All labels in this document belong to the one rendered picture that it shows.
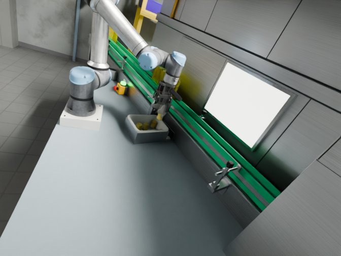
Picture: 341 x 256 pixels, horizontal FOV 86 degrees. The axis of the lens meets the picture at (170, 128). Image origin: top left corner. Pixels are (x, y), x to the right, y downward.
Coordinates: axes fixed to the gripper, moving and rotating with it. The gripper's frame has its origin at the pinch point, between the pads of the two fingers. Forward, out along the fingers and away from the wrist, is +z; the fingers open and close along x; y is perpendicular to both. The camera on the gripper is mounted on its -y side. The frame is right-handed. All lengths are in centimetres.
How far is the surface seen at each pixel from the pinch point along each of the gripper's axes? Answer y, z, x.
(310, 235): 3, -15, 81
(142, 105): -1.5, 9.1, -25.4
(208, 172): -12.8, 10.7, 39.2
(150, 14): -87, -41, -227
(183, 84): -29.1, -11.4, -24.2
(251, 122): -31, -19, 35
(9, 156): 78, 92, -72
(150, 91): -3.4, -2.9, -23.7
